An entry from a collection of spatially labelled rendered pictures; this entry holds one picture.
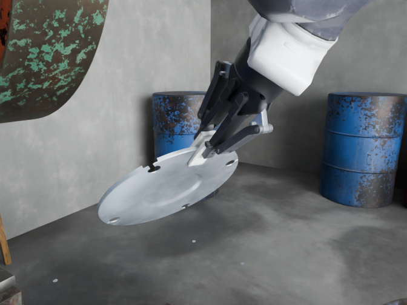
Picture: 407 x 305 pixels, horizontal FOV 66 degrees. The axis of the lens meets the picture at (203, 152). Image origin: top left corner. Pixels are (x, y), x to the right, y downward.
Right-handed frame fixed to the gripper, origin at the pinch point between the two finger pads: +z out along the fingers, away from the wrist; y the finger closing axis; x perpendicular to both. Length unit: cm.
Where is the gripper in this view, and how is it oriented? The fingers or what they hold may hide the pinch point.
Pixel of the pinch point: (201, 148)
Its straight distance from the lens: 51.9
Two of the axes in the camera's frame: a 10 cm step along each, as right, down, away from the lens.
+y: -4.0, -8.2, 4.0
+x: -8.0, 1.1, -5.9
